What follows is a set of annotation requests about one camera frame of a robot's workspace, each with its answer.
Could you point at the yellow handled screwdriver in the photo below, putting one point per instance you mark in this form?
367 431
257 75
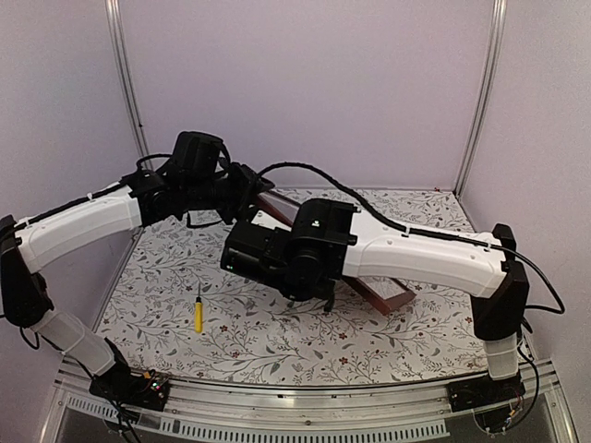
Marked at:
198 312

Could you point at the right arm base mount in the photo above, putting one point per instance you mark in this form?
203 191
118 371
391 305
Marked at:
483 391

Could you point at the right aluminium corner post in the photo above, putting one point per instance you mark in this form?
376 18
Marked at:
493 53

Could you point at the red-brown wooden picture frame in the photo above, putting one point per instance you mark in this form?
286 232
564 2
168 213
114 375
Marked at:
395 295

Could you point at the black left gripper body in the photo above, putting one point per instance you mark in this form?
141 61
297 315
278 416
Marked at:
232 196

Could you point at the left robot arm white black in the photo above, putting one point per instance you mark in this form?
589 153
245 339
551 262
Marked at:
198 175

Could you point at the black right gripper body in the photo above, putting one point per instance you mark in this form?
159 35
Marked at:
277 282

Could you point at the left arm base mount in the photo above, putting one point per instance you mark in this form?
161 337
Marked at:
150 390

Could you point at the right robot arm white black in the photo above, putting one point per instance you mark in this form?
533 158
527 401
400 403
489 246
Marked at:
330 240

